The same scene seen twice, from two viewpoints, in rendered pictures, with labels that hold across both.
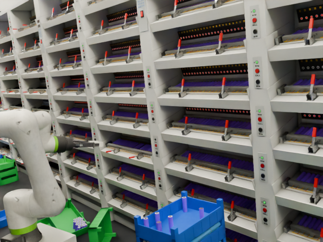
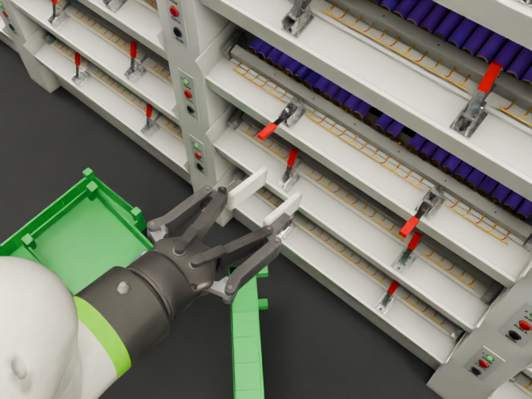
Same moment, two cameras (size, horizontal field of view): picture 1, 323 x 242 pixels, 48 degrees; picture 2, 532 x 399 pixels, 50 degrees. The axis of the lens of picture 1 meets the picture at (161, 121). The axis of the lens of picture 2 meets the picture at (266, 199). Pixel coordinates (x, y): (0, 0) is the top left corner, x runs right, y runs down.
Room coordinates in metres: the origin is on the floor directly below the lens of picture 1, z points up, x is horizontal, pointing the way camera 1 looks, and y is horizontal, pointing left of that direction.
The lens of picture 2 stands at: (1.75, 0.48, 1.28)
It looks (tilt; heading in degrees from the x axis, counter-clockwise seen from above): 58 degrees down; 349
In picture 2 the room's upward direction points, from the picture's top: straight up
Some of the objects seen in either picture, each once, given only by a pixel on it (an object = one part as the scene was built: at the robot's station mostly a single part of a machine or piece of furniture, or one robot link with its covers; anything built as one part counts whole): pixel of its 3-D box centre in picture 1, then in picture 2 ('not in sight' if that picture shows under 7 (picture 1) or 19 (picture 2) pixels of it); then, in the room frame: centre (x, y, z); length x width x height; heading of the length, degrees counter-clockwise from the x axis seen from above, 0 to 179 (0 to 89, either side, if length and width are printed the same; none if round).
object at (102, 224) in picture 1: (103, 232); (253, 351); (2.12, 0.43, 0.10); 0.30 x 0.08 x 0.20; 173
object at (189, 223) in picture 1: (180, 217); not in sight; (1.31, -0.04, 0.52); 0.30 x 0.20 x 0.08; 137
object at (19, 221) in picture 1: (22, 210); not in sight; (1.61, 0.69, 0.49); 0.16 x 0.13 x 0.19; 77
